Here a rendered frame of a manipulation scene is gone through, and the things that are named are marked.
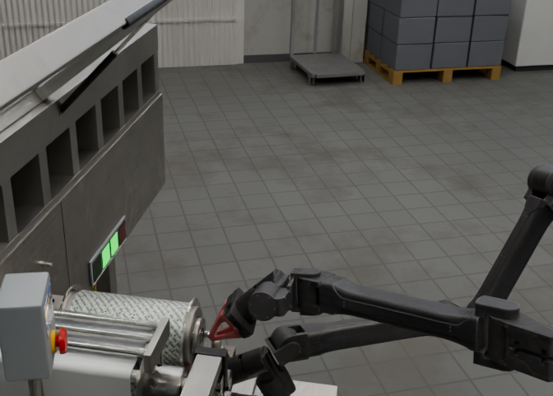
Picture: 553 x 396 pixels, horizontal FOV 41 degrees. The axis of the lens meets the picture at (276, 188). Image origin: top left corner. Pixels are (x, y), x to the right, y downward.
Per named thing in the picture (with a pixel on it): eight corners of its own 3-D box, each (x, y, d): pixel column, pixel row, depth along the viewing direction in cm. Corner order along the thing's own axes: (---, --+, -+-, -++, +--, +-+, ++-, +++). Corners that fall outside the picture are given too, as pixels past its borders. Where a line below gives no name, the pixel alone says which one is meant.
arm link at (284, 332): (446, 295, 174) (470, 312, 163) (446, 319, 175) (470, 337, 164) (267, 323, 163) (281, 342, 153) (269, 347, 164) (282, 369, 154)
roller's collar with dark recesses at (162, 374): (178, 415, 122) (177, 384, 120) (142, 410, 123) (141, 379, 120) (188, 389, 128) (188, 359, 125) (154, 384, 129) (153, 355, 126)
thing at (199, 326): (198, 321, 146) (207, 314, 154) (188, 319, 147) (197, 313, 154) (195, 359, 147) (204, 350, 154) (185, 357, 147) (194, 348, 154)
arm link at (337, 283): (522, 362, 125) (525, 300, 122) (509, 376, 120) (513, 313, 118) (309, 308, 150) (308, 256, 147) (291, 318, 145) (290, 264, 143)
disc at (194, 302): (182, 387, 146) (182, 320, 141) (179, 386, 146) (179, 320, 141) (200, 347, 160) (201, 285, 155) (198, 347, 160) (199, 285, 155)
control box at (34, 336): (66, 378, 84) (58, 304, 79) (4, 383, 83) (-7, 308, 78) (72, 340, 90) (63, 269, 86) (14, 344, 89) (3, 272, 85)
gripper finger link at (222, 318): (225, 337, 157) (257, 312, 154) (219, 356, 150) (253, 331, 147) (203, 314, 155) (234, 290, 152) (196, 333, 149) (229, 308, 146)
